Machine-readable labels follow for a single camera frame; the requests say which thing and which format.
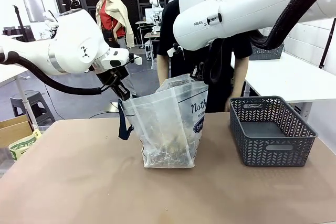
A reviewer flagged black slanted pole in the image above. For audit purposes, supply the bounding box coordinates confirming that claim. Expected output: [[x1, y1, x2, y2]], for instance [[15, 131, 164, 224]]
[[318, 17, 336, 70]]

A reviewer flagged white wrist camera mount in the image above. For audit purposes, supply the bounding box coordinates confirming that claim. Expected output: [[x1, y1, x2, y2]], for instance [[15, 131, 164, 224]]
[[166, 46, 185, 58], [128, 52, 143, 66]]

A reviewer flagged black sleeved right arm cable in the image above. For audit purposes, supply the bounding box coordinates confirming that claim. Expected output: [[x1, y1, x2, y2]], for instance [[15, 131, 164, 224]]
[[203, 0, 322, 84]]

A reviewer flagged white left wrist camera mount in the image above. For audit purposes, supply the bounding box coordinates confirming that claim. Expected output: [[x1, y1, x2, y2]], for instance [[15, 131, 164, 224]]
[[128, 52, 143, 66]]

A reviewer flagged person in black T-shirt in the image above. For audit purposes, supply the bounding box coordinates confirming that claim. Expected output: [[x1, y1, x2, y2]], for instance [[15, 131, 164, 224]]
[[156, 0, 253, 114]]

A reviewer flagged white side table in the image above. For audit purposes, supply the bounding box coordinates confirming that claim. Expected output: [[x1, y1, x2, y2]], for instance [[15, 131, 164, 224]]
[[230, 50, 336, 116]]

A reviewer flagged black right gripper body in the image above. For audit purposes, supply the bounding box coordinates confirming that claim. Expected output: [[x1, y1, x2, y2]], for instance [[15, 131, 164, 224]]
[[190, 61, 206, 82]]

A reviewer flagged person's left hand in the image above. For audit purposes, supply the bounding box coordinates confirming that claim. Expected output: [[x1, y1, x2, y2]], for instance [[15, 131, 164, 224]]
[[224, 95, 237, 113]]

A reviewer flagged black sleeved arm cable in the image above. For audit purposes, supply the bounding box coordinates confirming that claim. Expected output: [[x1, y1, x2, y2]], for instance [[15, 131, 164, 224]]
[[0, 50, 117, 97], [203, 0, 322, 84]]

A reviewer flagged brown cardboard box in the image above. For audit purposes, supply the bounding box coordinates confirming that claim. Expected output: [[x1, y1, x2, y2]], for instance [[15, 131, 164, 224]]
[[0, 114, 35, 148]]

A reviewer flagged black tripod stand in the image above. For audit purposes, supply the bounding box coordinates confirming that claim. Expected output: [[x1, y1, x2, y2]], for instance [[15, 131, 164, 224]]
[[11, 4, 30, 42]]

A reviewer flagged grey plastic step stool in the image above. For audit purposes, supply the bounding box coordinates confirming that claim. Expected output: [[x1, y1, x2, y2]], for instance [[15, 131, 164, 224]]
[[10, 91, 56, 125]]

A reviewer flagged green printed paper bag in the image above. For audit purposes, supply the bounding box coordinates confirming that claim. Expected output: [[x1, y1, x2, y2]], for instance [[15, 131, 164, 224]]
[[8, 129, 43, 161]]

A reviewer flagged metal mannequin base plate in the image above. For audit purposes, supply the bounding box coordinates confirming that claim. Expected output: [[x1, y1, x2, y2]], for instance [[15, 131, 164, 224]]
[[110, 101, 123, 113]]

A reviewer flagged grey standing board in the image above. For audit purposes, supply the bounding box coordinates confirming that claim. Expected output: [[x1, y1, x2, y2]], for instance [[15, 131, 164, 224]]
[[22, 0, 44, 23]]

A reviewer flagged person's right forearm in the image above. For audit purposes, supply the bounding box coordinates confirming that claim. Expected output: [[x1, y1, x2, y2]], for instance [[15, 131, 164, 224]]
[[156, 55, 171, 91]]

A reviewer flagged dark grey woven plastic basket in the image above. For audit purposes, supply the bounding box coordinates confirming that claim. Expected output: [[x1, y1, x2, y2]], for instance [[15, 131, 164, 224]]
[[228, 95, 319, 168], [248, 42, 285, 61]]

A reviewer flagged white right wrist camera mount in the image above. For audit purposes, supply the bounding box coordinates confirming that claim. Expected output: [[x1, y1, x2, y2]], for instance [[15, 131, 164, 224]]
[[166, 46, 185, 58]]

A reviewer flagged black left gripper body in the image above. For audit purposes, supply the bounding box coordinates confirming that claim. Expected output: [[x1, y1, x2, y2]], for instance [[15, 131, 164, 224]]
[[95, 66, 130, 89]]

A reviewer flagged white table with leg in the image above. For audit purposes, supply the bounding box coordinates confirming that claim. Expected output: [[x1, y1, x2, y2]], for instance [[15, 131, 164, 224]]
[[0, 63, 35, 131]]

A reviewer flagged mannequin with cream jacket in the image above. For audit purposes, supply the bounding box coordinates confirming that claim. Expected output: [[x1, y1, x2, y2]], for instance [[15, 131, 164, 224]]
[[92, 0, 138, 98]]

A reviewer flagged black sleeved left arm cable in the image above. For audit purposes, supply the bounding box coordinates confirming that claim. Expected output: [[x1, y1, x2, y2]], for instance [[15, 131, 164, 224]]
[[0, 50, 117, 97]]

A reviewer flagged person's left forearm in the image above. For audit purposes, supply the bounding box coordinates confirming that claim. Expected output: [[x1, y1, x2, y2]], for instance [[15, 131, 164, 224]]
[[230, 55, 249, 101]]

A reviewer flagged white translucent printed shopping bag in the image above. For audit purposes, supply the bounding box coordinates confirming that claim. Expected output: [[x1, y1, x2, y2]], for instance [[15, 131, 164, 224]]
[[117, 73, 209, 169]]

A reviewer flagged background desk with robot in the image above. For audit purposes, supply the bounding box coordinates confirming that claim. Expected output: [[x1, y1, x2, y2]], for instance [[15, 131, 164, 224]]
[[144, 32, 161, 51]]

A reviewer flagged white computer case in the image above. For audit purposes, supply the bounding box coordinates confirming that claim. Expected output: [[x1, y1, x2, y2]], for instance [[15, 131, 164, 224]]
[[144, 40, 154, 60]]

